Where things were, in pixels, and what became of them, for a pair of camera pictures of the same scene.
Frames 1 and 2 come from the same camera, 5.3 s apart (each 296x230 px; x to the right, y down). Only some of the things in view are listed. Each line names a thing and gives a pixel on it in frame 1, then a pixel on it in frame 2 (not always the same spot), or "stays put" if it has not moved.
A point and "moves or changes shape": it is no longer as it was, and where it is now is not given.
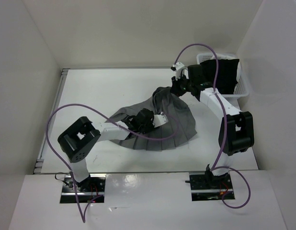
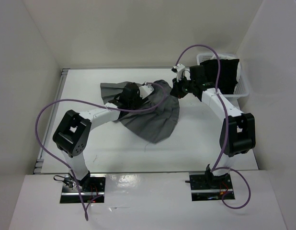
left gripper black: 151,128 -> 140,101
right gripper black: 175,87 stays put
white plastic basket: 241,89 stays put
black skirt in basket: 227,76 stays put
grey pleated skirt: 178,128 moves or changes shape
